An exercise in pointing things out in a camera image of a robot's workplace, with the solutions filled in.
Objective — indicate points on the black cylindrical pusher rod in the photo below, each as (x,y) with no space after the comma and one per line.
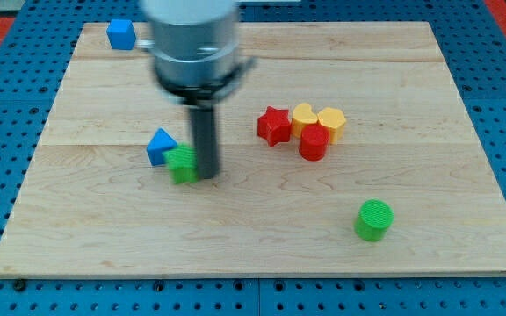
(204,138)

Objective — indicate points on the green star block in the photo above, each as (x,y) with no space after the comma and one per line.
(181,163)

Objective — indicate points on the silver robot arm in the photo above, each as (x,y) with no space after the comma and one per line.
(197,59)

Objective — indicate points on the blue triangle block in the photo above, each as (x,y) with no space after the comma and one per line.
(161,142)

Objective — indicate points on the red star block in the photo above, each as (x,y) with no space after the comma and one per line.
(274,126)

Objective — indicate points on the yellow heart block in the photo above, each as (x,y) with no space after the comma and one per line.
(302,116)

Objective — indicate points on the red cylinder block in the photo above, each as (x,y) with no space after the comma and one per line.
(314,141)

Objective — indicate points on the blue cube block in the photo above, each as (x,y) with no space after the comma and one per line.
(121,34)

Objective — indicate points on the yellow hexagon block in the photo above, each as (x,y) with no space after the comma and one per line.
(335,121)

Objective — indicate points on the wooden board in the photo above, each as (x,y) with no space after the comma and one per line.
(92,207)

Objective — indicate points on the green cylinder block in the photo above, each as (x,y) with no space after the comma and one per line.
(373,220)

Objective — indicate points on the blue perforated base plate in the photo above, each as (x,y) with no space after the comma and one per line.
(33,59)

